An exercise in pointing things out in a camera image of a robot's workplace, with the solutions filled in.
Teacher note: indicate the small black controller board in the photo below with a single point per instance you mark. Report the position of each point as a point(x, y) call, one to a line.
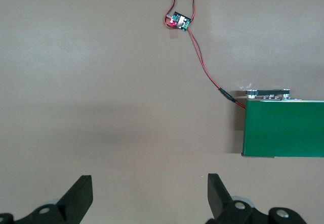
point(179, 21)

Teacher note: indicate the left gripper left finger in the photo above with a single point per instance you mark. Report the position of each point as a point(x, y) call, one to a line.
point(76, 198)

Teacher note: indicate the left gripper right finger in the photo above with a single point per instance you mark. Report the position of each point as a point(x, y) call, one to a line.
point(217, 196)

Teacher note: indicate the green conveyor belt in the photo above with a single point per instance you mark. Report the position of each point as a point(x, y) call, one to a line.
point(283, 128)

